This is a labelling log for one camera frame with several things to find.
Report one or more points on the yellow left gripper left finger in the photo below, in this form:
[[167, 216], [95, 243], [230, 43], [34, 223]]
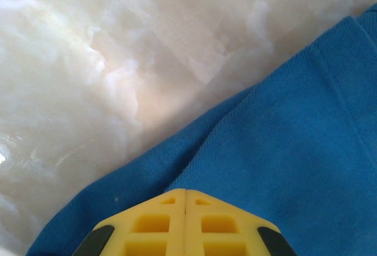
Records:
[[153, 223]]

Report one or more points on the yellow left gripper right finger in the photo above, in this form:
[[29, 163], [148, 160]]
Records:
[[218, 223]]

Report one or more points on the blue long pants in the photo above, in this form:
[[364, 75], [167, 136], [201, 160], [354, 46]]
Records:
[[279, 150]]

